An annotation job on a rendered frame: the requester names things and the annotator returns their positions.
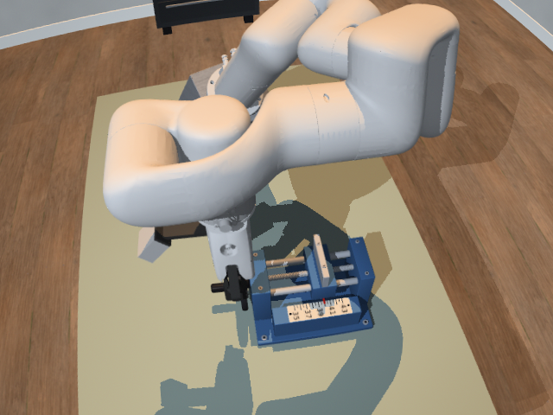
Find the blue bench vise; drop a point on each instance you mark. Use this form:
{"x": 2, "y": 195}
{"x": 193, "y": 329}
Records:
{"x": 282, "y": 306}

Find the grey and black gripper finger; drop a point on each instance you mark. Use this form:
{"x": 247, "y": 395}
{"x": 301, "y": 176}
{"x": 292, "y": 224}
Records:
{"x": 232, "y": 286}

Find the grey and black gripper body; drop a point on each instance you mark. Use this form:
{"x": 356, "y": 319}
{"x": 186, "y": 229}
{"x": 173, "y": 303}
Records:
{"x": 232, "y": 248}

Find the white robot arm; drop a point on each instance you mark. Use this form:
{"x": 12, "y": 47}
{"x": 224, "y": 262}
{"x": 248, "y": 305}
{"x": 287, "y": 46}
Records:
{"x": 378, "y": 110}

